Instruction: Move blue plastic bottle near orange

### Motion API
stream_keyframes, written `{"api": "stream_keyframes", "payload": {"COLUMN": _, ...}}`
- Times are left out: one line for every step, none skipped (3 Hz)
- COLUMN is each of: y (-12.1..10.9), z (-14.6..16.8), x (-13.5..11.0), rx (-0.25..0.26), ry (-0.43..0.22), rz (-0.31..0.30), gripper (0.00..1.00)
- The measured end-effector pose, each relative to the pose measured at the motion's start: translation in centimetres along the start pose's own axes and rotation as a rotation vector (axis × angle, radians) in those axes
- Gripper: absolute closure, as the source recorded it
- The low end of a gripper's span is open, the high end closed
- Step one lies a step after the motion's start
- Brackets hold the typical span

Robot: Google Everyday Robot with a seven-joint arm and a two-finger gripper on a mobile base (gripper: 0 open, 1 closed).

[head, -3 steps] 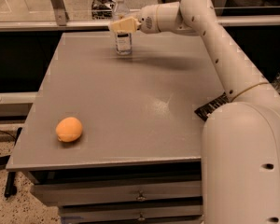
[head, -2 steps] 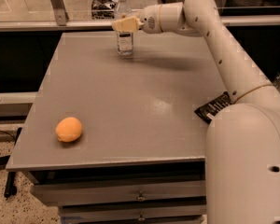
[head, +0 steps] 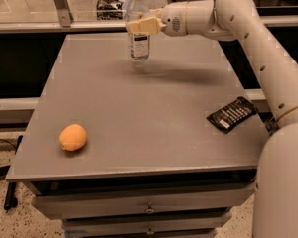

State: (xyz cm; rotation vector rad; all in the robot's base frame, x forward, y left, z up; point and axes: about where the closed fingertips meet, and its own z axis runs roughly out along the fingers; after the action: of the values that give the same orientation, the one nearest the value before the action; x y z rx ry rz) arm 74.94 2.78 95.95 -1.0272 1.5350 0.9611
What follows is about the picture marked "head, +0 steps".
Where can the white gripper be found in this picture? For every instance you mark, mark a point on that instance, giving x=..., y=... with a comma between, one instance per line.
x=173, y=20

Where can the clear plastic tea bottle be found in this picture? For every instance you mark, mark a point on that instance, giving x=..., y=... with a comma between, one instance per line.
x=139, y=41

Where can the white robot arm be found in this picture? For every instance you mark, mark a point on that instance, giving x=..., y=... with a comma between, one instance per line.
x=275, y=213

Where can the black white robot base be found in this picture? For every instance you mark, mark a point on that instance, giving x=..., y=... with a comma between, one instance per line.
x=111, y=9

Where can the orange fruit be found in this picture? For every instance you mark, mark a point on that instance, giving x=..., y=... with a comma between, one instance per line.
x=73, y=138

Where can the grey drawer cabinet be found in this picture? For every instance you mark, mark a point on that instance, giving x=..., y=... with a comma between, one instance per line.
x=146, y=122

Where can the top grey drawer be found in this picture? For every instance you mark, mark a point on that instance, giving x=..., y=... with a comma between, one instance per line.
x=143, y=201

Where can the grey drawer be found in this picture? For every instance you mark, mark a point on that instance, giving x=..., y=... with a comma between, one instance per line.
x=147, y=225
x=143, y=201

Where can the metal window rail frame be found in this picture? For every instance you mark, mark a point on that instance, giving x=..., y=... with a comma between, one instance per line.
x=89, y=14

